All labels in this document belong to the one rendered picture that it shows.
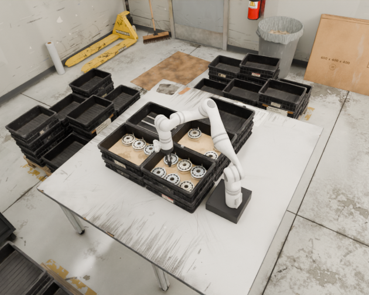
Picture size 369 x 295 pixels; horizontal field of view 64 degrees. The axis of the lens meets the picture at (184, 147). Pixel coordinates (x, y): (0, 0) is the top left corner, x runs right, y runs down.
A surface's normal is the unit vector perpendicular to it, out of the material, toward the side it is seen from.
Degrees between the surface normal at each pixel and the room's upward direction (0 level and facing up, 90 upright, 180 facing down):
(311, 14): 90
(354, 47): 80
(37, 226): 0
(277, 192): 0
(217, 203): 4
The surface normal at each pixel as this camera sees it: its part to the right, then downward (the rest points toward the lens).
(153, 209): -0.07, -0.70
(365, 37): -0.54, 0.51
